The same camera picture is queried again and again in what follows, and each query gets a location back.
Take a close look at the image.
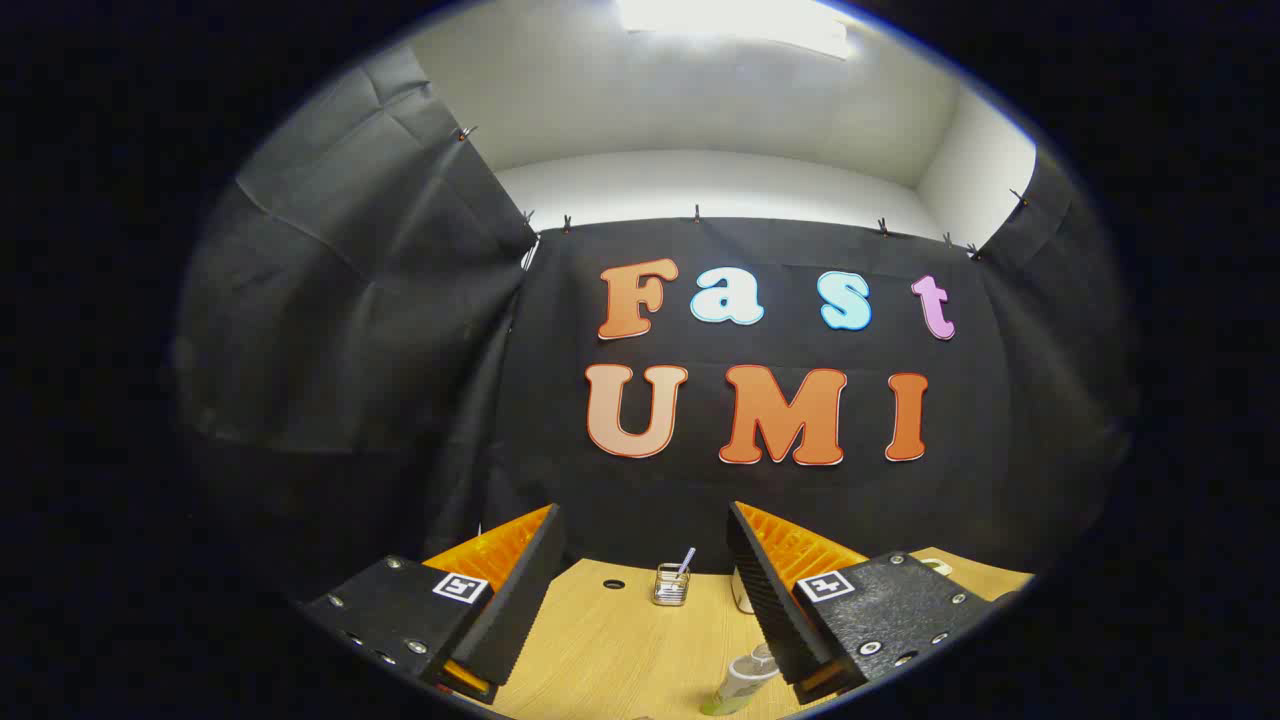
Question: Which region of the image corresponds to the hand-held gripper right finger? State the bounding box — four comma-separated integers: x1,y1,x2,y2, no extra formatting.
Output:
726,501,1001,707

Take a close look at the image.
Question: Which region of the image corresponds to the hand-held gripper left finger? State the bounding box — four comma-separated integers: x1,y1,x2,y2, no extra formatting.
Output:
300,503,567,705

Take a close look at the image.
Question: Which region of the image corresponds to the clear juice bottle white label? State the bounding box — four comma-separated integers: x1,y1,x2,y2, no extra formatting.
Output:
700,643,783,717

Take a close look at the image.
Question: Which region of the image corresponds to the wooden table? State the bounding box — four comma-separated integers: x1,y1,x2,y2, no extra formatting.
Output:
490,546,1036,720

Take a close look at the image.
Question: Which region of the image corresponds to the black backdrop cloth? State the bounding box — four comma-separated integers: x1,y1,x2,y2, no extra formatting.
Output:
175,40,1141,601

